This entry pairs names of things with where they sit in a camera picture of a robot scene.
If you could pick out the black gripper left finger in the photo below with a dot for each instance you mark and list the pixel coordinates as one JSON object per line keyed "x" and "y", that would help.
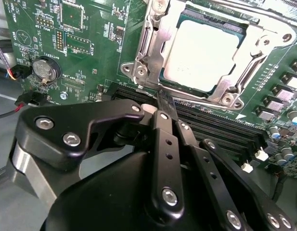
{"x": 66, "y": 125}

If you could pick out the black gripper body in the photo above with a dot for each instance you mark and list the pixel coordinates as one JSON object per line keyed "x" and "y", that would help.
{"x": 109, "y": 199}

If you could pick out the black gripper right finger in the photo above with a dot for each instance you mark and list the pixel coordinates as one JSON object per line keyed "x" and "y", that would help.
{"x": 206, "y": 168}

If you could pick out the metal locking lever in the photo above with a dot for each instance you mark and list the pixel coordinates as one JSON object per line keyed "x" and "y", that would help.
{"x": 245, "y": 72}

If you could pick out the silver CPU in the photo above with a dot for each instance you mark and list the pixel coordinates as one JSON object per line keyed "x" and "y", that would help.
{"x": 201, "y": 53}

